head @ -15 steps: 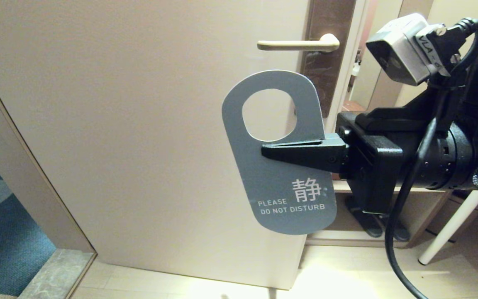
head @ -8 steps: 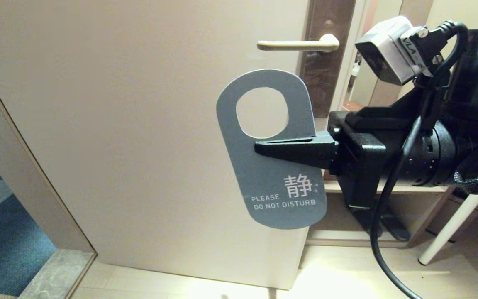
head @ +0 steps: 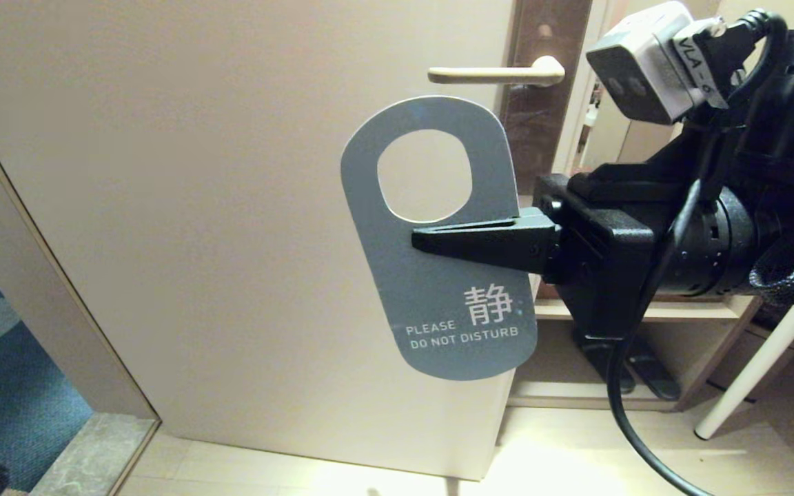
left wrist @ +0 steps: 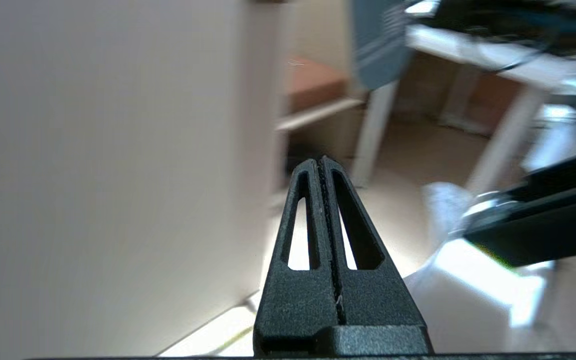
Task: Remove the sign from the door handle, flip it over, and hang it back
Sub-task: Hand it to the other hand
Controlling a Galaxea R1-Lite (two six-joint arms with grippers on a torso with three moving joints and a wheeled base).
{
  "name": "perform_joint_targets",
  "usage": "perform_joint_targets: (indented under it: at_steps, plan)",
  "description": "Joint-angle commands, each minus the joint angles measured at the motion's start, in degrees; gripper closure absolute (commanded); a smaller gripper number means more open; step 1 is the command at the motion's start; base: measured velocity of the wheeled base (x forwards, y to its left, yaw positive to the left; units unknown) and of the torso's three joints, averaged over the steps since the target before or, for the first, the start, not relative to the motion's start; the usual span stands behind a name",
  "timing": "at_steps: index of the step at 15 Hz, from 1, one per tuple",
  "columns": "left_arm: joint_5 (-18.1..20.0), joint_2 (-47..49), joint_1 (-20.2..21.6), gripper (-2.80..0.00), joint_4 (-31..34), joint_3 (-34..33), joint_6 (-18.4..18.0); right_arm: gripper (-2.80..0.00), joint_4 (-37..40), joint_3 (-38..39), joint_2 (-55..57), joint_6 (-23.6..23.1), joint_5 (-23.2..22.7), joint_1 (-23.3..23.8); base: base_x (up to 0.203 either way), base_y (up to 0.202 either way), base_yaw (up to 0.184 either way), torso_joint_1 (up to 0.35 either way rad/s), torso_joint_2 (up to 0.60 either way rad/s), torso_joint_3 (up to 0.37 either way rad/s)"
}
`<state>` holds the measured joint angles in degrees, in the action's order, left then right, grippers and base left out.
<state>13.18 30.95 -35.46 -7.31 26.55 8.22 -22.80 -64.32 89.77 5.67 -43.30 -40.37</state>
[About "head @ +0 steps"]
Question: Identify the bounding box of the grey do-not-disturb door sign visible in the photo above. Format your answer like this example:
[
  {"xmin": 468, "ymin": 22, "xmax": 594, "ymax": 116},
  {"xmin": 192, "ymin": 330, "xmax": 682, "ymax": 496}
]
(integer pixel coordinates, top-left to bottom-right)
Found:
[{"xmin": 340, "ymin": 95, "xmax": 538, "ymax": 382}]

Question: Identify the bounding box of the beige door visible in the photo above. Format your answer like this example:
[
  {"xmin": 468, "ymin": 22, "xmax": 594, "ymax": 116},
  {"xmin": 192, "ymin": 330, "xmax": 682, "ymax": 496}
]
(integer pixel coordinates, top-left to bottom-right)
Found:
[{"xmin": 0, "ymin": 0, "xmax": 611, "ymax": 482}]

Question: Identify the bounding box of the blue carpet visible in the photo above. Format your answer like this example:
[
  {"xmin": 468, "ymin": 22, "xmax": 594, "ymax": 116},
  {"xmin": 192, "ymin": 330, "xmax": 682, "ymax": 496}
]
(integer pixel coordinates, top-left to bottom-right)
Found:
[{"xmin": 0, "ymin": 231, "xmax": 94, "ymax": 494}]

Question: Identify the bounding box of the black slipper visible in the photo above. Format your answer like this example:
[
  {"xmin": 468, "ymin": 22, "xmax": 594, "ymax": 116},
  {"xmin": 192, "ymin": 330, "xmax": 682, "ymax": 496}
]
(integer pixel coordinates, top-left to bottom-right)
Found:
[
  {"xmin": 628, "ymin": 338, "xmax": 682, "ymax": 402},
  {"xmin": 576, "ymin": 336, "xmax": 622, "ymax": 395}
]

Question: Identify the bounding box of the grey marble threshold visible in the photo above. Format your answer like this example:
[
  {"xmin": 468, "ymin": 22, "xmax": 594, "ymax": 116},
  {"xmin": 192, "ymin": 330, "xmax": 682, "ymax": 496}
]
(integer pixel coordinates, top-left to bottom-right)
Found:
[{"xmin": 28, "ymin": 411, "xmax": 162, "ymax": 496}]

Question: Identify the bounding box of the white table leg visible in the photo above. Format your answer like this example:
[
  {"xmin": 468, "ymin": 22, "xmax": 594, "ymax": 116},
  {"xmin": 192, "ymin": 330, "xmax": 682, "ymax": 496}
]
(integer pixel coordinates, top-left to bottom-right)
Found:
[{"xmin": 695, "ymin": 296, "xmax": 794, "ymax": 440}]

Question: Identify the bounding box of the black right camera bracket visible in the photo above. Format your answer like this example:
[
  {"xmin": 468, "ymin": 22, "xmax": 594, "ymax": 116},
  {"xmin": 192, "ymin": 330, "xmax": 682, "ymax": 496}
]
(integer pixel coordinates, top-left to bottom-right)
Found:
[{"xmin": 569, "ymin": 103, "xmax": 756, "ymax": 207}]

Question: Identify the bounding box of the bronze door lock plate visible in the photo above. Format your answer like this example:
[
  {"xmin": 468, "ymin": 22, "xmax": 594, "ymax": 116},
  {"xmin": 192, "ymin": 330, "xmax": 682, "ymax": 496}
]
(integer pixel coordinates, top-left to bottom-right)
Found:
[{"xmin": 500, "ymin": 0, "xmax": 592, "ymax": 197}]

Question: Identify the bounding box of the wall mirror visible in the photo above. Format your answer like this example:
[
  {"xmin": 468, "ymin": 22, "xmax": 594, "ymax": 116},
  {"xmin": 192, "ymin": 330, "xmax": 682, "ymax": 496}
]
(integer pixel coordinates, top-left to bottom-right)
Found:
[{"xmin": 580, "ymin": 0, "xmax": 671, "ymax": 185}]

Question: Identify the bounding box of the black smooth cable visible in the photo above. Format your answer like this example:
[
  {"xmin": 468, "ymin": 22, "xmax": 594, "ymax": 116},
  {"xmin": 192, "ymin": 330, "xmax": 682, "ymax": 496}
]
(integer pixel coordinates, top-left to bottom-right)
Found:
[{"xmin": 607, "ymin": 8, "xmax": 791, "ymax": 496}]

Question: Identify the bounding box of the cream door handle lever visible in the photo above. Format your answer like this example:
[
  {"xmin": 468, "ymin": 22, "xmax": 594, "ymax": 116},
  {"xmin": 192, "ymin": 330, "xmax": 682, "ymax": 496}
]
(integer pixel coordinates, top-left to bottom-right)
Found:
[{"xmin": 428, "ymin": 55, "xmax": 566, "ymax": 86}]

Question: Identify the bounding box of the braided right arm cable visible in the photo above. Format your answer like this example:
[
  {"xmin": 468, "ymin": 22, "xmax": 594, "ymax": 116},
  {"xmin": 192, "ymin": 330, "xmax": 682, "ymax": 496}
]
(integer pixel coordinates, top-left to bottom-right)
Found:
[{"xmin": 749, "ymin": 152, "xmax": 794, "ymax": 307}]

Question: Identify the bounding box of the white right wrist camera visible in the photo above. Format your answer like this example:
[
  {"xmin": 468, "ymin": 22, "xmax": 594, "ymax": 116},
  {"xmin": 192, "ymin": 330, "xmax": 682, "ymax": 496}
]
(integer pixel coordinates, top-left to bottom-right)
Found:
[{"xmin": 585, "ymin": 1, "xmax": 729, "ymax": 126}]

